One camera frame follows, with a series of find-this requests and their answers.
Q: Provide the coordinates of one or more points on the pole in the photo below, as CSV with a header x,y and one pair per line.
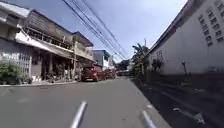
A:
x,y
145,42

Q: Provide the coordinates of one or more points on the two-storey building with balcony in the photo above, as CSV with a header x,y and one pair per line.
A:
x,y
56,46

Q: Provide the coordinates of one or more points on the long white wall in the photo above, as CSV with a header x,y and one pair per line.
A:
x,y
190,46

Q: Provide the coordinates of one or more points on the red vehicle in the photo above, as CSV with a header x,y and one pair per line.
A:
x,y
110,73

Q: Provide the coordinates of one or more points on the robot's own part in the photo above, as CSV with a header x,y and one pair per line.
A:
x,y
148,120
78,115

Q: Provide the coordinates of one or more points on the grey asphalt road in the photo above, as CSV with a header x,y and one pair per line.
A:
x,y
106,100

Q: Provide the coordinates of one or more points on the green trees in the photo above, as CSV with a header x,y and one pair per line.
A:
x,y
139,60

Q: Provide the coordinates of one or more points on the red car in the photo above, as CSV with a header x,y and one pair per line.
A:
x,y
91,73

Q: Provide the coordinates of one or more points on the green bush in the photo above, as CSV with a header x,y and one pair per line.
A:
x,y
10,74

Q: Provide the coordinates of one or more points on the blue grey building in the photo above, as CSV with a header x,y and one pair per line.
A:
x,y
101,58

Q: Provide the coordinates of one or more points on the white building with awning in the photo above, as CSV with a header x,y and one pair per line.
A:
x,y
13,40

